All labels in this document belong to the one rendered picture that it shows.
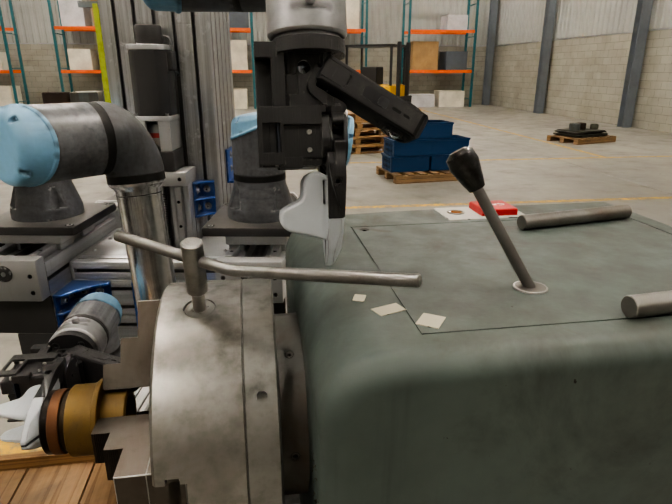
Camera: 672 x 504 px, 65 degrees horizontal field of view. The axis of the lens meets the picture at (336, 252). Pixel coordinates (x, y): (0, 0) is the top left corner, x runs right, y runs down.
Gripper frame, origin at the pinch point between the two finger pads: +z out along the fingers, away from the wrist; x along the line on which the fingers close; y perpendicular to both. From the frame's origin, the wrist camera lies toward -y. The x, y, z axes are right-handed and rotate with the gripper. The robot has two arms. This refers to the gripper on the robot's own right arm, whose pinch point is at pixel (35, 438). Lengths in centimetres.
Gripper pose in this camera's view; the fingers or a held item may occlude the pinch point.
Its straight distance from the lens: 72.7
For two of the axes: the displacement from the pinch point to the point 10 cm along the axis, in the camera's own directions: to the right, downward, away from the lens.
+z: 1.4, 3.2, -9.4
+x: 0.0, -9.5, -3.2
